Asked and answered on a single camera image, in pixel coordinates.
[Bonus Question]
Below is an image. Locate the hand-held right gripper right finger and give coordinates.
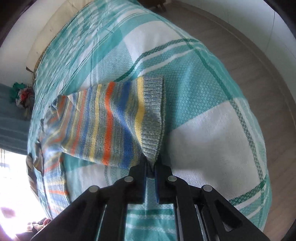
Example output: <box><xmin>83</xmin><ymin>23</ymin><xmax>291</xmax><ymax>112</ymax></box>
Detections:
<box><xmin>154</xmin><ymin>154</ymin><xmax>270</xmax><ymax>241</ymax></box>

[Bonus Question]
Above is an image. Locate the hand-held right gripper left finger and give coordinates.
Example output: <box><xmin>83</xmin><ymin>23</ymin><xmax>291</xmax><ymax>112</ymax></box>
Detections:
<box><xmin>30</xmin><ymin>155</ymin><xmax>148</xmax><ymax>241</ymax></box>

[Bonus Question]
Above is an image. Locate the striped knit sweater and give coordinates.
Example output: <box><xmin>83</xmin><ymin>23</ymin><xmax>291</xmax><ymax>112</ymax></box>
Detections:
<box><xmin>35</xmin><ymin>75</ymin><xmax>167</xmax><ymax>216</ymax></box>

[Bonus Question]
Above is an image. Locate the pile of colourful clothes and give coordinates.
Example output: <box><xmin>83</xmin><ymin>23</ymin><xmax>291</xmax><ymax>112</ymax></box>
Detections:
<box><xmin>9</xmin><ymin>82</ymin><xmax>36</xmax><ymax>110</ymax></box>

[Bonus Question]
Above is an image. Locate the teal plaid blanket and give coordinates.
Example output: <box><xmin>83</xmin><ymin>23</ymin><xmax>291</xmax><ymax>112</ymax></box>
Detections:
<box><xmin>27</xmin><ymin>0</ymin><xmax>272</xmax><ymax>241</ymax></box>

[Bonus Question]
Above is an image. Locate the small grey cloth item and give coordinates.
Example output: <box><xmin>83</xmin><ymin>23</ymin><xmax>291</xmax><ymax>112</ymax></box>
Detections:
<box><xmin>26</xmin><ymin>141</ymin><xmax>45</xmax><ymax>178</ymax></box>

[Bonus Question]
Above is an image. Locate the grey-blue curtain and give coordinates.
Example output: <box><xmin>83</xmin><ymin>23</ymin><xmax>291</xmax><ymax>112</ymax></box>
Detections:
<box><xmin>0</xmin><ymin>83</ymin><xmax>35</xmax><ymax>156</ymax></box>

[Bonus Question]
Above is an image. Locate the dark wooden furniture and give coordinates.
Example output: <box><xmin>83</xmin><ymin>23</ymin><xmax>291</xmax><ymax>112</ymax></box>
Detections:
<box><xmin>148</xmin><ymin>0</ymin><xmax>173</xmax><ymax>12</ymax></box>

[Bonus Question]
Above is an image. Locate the cream headboard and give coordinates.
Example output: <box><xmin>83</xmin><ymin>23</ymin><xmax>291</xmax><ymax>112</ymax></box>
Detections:
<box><xmin>25</xmin><ymin>0</ymin><xmax>94</xmax><ymax>71</ymax></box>

